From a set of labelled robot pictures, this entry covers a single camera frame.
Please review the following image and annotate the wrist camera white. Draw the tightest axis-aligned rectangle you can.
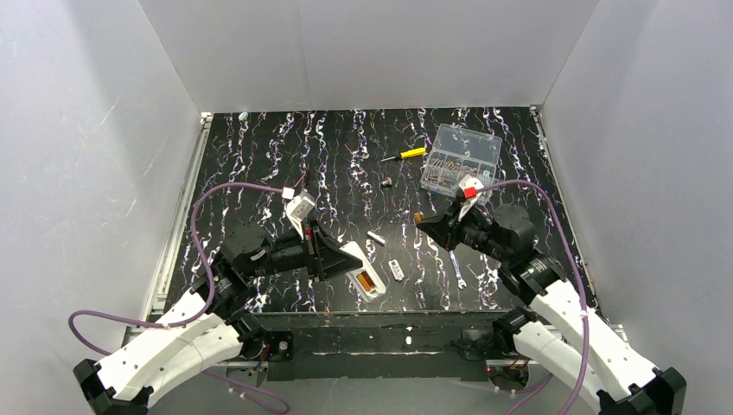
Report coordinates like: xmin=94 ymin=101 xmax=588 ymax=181
xmin=282 ymin=187 xmax=316 ymax=239
xmin=456 ymin=175 xmax=483 ymax=222

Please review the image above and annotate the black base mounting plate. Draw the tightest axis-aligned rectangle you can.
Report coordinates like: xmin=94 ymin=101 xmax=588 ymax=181
xmin=224 ymin=310 xmax=532 ymax=386

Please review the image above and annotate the white remote control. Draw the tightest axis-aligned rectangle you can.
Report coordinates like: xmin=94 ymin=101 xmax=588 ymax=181
xmin=341 ymin=241 xmax=386 ymax=303

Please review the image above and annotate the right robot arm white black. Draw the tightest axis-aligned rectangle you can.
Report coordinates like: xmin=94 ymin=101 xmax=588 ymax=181
xmin=416 ymin=201 xmax=687 ymax=414

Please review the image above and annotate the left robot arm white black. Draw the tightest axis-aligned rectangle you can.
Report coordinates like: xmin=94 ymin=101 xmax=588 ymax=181
xmin=73 ymin=220 xmax=371 ymax=414

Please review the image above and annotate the remote battery cover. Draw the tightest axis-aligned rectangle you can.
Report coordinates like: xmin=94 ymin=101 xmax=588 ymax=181
xmin=388 ymin=259 xmax=405 ymax=282

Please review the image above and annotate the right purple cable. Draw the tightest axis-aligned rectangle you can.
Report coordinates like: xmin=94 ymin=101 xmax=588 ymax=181
xmin=475 ymin=179 xmax=591 ymax=415

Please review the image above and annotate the silver open-end wrench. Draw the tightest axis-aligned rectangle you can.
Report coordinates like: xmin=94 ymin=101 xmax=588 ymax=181
xmin=449 ymin=250 xmax=467 ymax=290

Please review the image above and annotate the aluminium frame rail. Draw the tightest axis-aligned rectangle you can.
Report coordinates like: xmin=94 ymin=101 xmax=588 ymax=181
xmin=106 ymin=113 xmax=207 ymax=319

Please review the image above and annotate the yellow handled screwdriver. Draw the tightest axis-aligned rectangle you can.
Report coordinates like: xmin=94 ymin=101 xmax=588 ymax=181
xmin=381 ymin=147 xmax=427 ymax=163

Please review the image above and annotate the clear plastic screw box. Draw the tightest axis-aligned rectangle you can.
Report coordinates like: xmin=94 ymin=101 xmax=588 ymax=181
xmin=420 ymin=124 xmax=502 ymax=197

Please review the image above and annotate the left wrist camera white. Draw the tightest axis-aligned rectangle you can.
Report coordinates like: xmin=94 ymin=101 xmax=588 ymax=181
xmin=282 ymin=187 xmax=316 ymax=239

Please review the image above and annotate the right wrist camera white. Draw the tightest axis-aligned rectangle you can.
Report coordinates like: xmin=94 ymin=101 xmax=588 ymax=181
xmin=456 ymin=175 xmax=483 ymax=222

